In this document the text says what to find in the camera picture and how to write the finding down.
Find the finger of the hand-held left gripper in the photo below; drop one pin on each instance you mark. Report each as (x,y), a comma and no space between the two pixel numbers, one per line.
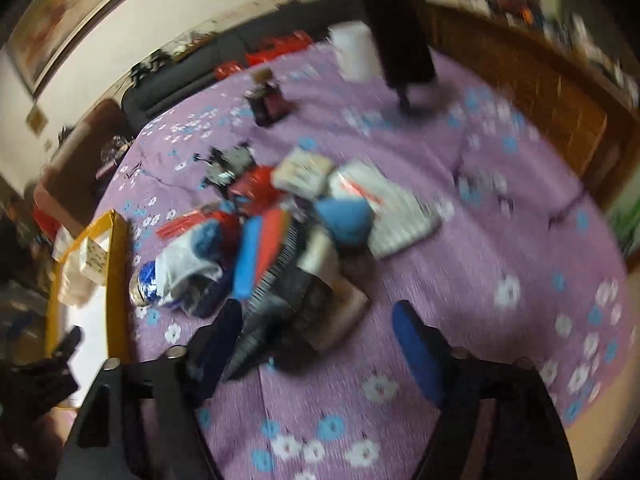
(67,345)

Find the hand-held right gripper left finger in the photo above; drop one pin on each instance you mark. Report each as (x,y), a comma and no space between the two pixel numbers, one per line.
(220,340)

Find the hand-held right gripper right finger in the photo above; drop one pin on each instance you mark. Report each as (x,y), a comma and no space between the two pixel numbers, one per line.
(415,350)

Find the black packet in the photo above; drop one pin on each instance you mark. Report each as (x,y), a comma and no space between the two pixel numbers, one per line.
(280,305)

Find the white plastic bag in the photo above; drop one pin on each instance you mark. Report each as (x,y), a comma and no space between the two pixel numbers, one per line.
(185,260)

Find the small white printed packet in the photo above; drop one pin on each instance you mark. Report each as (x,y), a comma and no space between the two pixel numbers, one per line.
(92,260)

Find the blue and red sponge pack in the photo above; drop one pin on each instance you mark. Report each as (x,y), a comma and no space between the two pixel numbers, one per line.
(255,255)

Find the blue print tissue pack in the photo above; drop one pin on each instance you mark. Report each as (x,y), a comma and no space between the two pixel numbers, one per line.
(145,282)

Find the yellow cardboard box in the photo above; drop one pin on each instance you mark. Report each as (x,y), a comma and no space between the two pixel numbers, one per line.
(119,260)

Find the white tissue pack red print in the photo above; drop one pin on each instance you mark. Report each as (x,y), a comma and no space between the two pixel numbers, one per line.
(395,210)

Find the red plastic bag blue contents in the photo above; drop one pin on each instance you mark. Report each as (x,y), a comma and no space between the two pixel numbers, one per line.
(250,185)

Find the person's left forearm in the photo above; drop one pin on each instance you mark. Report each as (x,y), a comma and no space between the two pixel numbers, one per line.
(30,445)

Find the purple floral tablecloth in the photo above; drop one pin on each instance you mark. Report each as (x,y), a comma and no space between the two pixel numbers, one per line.
(450,335)

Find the black electric motor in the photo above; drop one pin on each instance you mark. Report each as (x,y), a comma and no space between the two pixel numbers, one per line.
(227,165)

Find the brown armchair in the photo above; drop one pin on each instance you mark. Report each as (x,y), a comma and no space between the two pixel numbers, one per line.
(85,150)

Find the clear plastic bag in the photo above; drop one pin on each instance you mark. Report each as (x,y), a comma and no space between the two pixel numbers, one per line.
(112,150)

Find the dark roller device cork top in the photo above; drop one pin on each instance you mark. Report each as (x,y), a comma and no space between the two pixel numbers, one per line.
(267,100)

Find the small red plastic bag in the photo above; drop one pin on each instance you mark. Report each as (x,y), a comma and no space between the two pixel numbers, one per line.
(227,70)

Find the black leather sofa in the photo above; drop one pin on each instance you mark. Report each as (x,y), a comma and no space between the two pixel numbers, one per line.
(200,65)

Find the black device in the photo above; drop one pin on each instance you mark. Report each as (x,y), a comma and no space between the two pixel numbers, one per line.
(162,59)
(142,69)

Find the wooden sideboard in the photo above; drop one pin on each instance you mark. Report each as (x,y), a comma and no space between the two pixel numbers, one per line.
(525,75)

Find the large red plastic bag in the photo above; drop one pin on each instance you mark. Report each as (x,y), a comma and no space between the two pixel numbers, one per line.
(280,45)

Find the white plastic jar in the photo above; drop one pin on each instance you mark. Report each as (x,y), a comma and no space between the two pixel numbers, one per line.
(355,50)

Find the black monitor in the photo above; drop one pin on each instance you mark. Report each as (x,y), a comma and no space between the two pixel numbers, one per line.
(400,35)

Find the framed painting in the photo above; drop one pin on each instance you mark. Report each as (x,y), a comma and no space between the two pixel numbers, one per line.
(65,15)

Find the black frame glasses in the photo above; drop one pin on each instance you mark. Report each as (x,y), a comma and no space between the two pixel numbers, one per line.
(480,185)

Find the small framed wall certificate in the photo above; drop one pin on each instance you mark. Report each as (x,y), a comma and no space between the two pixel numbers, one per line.
(36,121)

